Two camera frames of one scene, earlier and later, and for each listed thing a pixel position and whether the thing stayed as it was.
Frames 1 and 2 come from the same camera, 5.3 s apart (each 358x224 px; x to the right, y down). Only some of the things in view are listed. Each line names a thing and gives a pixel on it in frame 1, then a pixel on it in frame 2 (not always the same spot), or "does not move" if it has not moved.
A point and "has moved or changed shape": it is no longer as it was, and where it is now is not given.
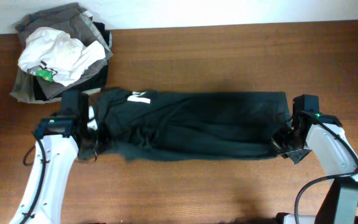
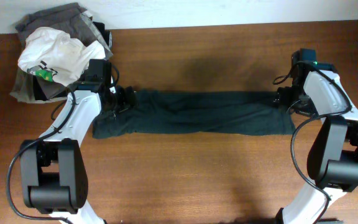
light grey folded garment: [23, 89] does not move
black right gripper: [286, 144] to [284, 98]
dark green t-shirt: [135, 125] has moved or changed shape
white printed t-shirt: [49, 54] does not move
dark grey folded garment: [72, 19] does not move
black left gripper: [87, 143] to [124, 98]
